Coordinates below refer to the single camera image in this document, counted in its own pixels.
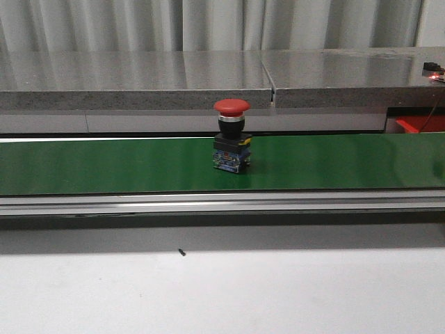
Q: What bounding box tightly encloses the red mushroom push button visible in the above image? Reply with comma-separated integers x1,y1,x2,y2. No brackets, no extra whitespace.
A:
213,99,252,174

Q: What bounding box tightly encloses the grey stone counter right slab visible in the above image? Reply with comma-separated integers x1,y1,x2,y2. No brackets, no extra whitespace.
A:
260,47,444,108

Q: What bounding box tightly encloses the grey stone counter slab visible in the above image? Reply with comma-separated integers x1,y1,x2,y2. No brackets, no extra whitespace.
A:
260,47,444,108
1,51,273,111

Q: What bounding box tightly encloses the red bin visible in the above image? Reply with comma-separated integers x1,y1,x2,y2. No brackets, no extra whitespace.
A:
396,115,445,134

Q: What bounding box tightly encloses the green conveyor belt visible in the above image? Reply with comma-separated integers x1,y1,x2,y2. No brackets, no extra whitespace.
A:
1,133,444,196

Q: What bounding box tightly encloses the grey stone counter left slab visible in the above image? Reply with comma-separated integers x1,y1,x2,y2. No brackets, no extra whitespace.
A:
1,51,273,111

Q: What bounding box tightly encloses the small black sensor red light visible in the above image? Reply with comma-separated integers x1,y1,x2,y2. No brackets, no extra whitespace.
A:
422,62,444,83

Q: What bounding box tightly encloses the white pleated curtain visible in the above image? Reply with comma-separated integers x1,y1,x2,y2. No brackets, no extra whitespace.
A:
1,1,424,52

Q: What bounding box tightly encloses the aluminium conveyor frame rail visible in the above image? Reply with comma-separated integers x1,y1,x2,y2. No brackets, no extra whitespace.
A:
1,189,444,217

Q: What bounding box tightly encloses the thin sensor cable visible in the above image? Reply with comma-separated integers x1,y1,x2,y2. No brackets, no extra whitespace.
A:
419,78,445,134

